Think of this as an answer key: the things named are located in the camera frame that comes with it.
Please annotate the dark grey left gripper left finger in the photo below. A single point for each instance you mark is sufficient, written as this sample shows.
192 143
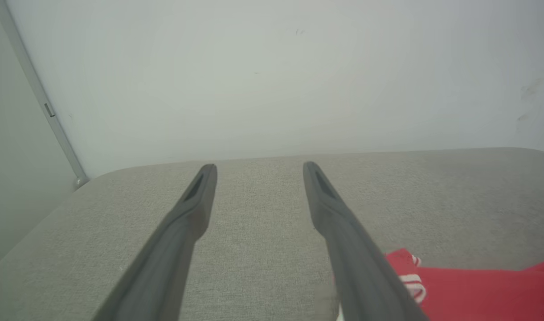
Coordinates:
165 267

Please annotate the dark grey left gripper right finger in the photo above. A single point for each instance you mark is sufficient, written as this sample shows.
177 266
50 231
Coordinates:
361 276

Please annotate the red white jersey garment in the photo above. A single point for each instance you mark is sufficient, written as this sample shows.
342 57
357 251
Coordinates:
476 294

